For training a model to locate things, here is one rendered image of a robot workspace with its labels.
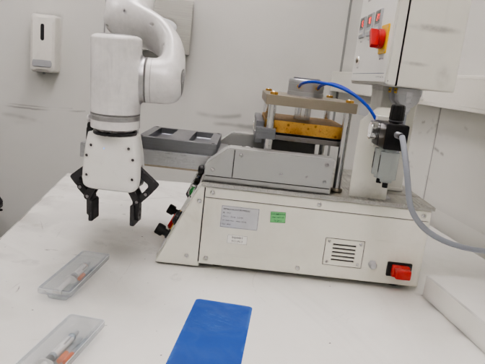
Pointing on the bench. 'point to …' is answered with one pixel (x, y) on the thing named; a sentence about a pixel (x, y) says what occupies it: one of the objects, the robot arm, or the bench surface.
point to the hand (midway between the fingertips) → (113, 214)
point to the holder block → (181, 141)
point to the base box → (299, 236)
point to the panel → (182, 211)
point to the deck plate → (397, 198)
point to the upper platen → (305, 128)
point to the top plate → (312, 97)
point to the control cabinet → (403, 68)
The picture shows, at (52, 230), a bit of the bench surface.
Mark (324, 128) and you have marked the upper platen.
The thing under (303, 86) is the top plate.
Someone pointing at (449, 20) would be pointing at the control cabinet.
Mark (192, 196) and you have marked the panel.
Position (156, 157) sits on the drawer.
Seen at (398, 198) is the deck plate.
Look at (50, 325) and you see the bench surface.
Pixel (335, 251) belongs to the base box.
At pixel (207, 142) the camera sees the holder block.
